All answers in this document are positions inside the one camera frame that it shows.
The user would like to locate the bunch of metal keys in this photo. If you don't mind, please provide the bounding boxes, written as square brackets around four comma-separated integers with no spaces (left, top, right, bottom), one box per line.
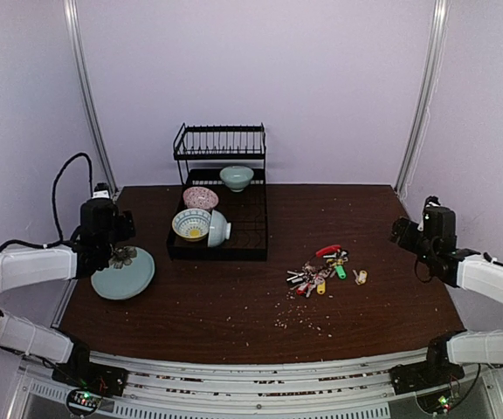
[286,248,349,299]

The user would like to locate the yellow tagged keys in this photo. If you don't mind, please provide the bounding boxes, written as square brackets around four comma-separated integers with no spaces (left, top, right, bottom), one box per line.
[353,270,368,285]

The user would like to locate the large keyring with red grip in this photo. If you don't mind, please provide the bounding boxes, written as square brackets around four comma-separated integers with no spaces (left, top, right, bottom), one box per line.
[315,244,342,258]

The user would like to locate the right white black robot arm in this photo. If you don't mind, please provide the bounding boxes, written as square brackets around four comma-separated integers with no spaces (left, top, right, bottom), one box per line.
[389,196,503,367]

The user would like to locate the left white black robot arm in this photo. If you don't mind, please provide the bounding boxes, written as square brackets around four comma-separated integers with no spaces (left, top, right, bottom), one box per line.
[0,197,135,364]

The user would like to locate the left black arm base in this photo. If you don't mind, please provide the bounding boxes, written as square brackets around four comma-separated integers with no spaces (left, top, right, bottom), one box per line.
[52,335,128,397]

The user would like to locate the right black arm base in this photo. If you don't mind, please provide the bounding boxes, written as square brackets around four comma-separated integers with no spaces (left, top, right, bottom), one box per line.
[389,332,465,395]

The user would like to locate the light green ceramic bowl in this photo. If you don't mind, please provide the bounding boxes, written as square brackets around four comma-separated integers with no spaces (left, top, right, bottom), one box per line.
[219,166,254,192]

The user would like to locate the pale blue tilted bowl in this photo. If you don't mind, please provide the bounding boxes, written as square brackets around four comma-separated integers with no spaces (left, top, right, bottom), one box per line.
[207,209,231,248]

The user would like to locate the pink patterned bowl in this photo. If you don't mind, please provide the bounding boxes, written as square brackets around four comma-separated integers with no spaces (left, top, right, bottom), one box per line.
[183,186,219,212]

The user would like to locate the blue yellow patterned bowl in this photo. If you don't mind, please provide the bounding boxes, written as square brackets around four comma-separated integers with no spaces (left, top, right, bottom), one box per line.
[171,209,211,242]

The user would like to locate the scattered crumbs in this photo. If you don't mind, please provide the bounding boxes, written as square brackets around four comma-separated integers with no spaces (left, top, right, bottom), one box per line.
[214,294,334,343]

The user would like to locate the pale blue plate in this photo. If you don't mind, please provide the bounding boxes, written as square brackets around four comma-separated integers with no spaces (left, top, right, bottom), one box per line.
[91,247,155,300]

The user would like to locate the black wire dish rack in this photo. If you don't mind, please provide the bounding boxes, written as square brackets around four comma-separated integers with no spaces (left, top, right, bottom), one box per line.
[166,123,268,261]

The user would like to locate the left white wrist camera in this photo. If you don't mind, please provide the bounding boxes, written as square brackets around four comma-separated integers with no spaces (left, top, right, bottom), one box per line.
[92,182,111,199]

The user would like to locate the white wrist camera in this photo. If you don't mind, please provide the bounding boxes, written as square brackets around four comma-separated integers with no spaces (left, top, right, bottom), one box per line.
[92,182,111,199]
[424,196,441,210]

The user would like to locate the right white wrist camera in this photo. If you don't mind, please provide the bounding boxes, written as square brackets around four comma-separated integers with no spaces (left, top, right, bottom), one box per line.
[424,196,441,210]

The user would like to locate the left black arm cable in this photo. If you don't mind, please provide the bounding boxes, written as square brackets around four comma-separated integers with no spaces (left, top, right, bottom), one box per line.
[0,152,95,254]

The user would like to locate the grey slotted front rail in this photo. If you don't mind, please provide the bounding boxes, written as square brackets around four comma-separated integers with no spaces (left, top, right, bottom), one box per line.
[15,344,503,419]

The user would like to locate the left aluminium frame post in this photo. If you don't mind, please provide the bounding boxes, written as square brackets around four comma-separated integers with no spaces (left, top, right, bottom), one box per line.
[63,0,120,196]

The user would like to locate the aluminium frame post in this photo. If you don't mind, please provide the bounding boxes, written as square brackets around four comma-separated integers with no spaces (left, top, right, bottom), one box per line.
[63,0,120,196]
[395,0,450,200]

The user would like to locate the right aluminium frame post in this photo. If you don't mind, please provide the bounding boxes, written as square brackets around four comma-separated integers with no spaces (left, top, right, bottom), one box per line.
[395,0,450,200]

